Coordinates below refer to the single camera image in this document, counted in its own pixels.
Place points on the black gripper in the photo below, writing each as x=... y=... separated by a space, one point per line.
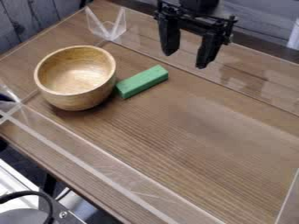
x=200 y=17

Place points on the green rectangular block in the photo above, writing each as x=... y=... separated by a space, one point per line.
x=138 y=83

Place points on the brown wooden bowl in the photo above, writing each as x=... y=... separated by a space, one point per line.
x=76 y=77

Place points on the clear acrylic corner bracket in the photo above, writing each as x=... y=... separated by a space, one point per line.
x=107 y=30

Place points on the clear acrylic front wall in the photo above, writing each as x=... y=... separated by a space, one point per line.
x=104 y=180

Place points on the grey metal bracket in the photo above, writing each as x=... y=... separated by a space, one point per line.
x=63 y=215

